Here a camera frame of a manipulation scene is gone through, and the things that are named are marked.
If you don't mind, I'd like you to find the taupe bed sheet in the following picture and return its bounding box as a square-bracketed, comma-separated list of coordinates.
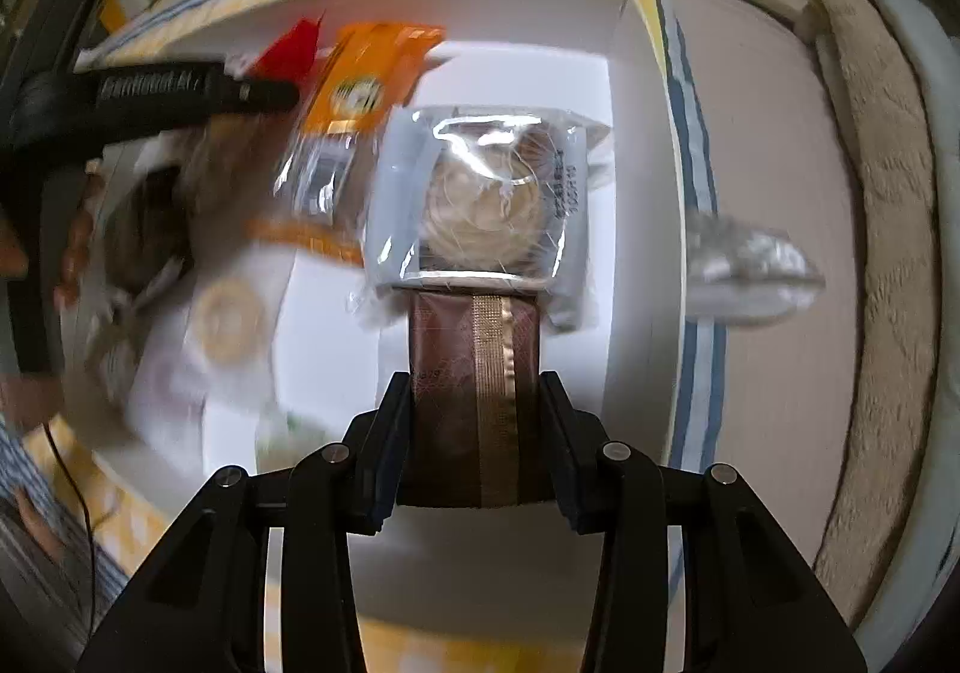
[660, 0, 901, 569]

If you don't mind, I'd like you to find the white shallow tray box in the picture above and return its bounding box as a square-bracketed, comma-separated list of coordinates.
[82, 0, 695, 633]

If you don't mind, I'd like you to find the brown gold-striped snack packet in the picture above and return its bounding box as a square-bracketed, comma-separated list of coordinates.
[409, 290, 552, 510]

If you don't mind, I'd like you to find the beige fleece blanket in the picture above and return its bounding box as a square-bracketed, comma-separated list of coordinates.
[806, 0, 953, 629]

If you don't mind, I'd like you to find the black cable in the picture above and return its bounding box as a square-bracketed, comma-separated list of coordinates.
[43, 418, 100, 633]

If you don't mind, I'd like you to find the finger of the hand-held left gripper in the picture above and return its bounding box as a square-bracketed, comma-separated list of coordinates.
[221, 77, 299, 114]

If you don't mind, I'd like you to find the red snack packet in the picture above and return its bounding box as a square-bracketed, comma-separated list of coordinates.
[251, 17, 327, 82]

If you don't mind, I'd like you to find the person's left hand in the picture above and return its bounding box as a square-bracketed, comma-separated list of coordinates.
[54, 189, 102, 307]

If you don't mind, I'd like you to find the green pastry clear packet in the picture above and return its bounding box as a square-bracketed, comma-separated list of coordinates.
[255, 410, 331, 471]

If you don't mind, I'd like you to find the cream round pastry clear packet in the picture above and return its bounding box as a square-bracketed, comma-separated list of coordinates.
[161, 260, 290, 389]

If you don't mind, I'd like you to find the light grey blanket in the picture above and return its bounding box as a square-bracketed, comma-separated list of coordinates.
[847, 0, 960, 164]

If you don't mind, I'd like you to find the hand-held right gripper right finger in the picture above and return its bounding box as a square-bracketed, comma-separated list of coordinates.
[540, 369, 871, 673]

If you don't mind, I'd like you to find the clear crumpled plastic bag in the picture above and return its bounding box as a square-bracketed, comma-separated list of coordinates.
[686, 212, 826, 325]

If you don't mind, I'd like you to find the grey mooncake packet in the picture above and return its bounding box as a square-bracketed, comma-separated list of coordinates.
[360, 105, 612, 333]

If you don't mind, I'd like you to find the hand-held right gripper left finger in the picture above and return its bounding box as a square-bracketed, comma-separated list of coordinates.
[75, 369, 415, 673]

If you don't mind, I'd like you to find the orange windowed snack packet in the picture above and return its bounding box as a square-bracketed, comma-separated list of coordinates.
[251, 22, 447, 265]

